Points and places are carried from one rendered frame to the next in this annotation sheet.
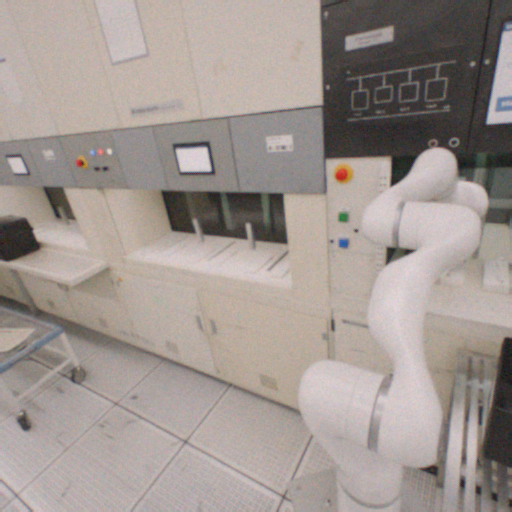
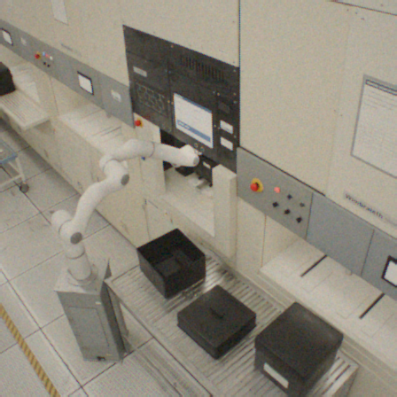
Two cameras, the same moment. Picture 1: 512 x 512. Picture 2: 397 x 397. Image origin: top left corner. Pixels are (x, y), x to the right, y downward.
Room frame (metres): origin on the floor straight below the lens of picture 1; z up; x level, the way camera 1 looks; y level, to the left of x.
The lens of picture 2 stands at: (-1.12, -1.30, 2.73)
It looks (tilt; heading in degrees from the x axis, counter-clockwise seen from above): 39 degrees down; 16
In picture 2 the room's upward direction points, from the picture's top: 3 degrees counter-clockwise
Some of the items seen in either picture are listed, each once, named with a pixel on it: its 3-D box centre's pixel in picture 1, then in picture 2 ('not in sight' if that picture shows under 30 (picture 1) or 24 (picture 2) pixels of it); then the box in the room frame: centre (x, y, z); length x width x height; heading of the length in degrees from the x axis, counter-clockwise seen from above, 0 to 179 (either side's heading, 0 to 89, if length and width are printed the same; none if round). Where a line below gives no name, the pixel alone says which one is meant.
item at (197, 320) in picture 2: not in sight; (216, 318); (0.21, -0.99, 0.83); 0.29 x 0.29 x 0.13; 56
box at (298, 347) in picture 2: not in sight; (296, 351); (0.04, -1.40, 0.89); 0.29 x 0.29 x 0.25; 56
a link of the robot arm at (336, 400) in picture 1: (350, 424); (66, 232); (0.40, -0.13, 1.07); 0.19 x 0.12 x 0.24; 53
